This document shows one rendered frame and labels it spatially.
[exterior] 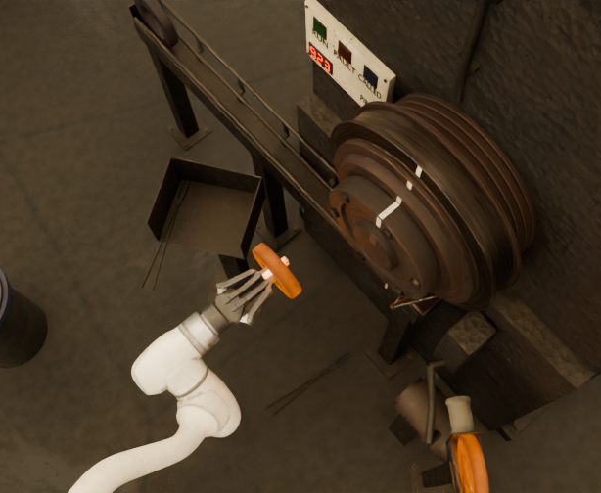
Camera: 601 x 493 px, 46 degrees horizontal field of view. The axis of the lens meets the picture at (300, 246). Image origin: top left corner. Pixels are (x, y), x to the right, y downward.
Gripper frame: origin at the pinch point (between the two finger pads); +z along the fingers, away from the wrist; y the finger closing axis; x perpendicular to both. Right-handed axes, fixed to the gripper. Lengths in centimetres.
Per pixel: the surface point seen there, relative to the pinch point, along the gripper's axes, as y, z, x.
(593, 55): 29, 42, 78
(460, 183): 24, 29, 47
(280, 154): -32.9, 25.7, -22.9
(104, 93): -130, 5, -84
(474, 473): 64, 3, -7
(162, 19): -85, 26, -11
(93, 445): -18, -77, -80
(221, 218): -29.2, 0.7, -24.1
